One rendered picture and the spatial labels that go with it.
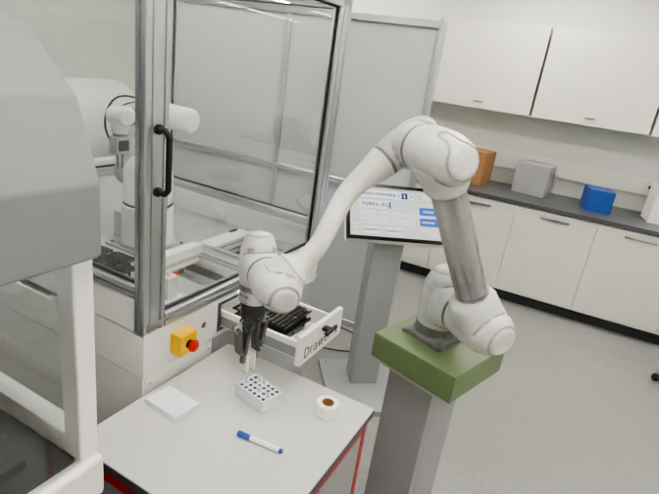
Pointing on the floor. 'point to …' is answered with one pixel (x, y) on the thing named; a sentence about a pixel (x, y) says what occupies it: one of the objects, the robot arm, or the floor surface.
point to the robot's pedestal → (407, 438)
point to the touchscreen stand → (380, 267)
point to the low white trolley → (167, 449)
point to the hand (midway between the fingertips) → (248, 361)
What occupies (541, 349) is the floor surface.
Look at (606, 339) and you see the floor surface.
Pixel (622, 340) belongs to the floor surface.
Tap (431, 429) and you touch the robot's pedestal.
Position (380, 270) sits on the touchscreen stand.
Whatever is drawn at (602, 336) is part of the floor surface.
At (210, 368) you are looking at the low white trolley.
